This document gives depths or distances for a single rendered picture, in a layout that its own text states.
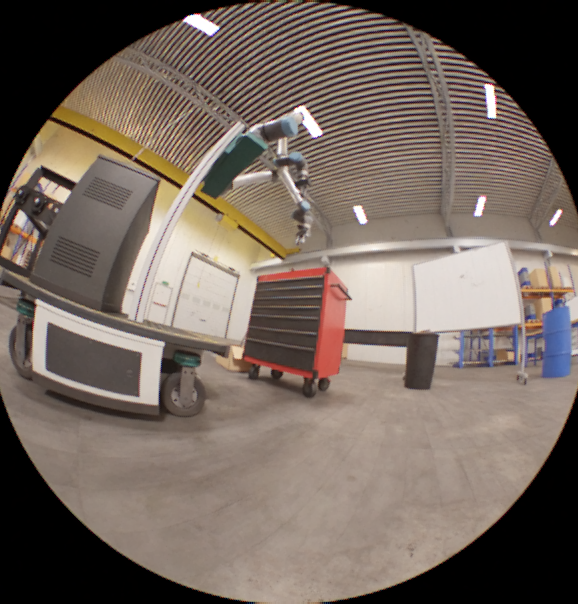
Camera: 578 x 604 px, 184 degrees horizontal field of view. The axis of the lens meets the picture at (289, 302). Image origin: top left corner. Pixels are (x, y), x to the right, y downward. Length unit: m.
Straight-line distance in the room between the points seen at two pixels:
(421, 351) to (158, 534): 2.19
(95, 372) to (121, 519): 0.38
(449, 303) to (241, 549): 3.13
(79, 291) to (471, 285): 3.56
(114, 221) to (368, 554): 1.02
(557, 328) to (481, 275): 1.55
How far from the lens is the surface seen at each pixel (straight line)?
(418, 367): 2.15
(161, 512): 0.43
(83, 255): 0.70
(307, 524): 0.44
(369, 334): 4.18
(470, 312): 3.02
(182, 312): 11.48
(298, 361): 1.24
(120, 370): 0.59
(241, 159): 1.25
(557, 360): 3.37
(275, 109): 8.60
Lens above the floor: 0.36
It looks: 13 degrees up
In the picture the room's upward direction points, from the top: 9 degrees clockwise
